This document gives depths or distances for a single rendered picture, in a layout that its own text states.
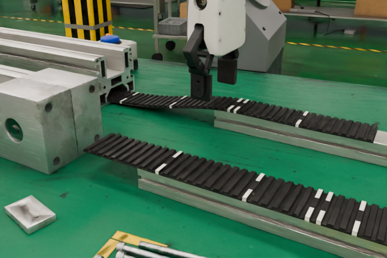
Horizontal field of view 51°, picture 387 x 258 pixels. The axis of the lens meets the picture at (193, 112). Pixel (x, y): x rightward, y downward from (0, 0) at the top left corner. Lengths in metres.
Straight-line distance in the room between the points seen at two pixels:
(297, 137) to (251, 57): 0.34
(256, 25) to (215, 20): 0.34
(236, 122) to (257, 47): 0.31
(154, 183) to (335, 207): 0.19
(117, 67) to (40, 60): 0.14
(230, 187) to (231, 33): 0.24
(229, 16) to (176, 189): 0.24
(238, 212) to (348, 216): 0.10
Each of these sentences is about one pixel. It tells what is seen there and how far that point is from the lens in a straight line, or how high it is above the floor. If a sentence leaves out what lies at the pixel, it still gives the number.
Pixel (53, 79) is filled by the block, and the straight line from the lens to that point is 0.56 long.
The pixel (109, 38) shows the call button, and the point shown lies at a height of 0.85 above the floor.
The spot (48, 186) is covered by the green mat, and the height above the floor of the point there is 0.78.
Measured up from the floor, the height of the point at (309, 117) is 0.81.
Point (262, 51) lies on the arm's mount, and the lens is 0.88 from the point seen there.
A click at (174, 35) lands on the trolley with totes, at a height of 0.26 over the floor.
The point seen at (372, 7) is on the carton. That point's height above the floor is 0.32.
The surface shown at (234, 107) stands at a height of 0.81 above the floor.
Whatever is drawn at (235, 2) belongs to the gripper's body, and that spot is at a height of 0.96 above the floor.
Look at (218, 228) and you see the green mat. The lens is 0.42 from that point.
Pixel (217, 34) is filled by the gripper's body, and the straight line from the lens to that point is 0.54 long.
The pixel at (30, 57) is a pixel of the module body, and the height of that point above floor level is 0.84.
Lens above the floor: 1.04
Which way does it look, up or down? 23 degrees down
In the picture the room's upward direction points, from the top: straight up
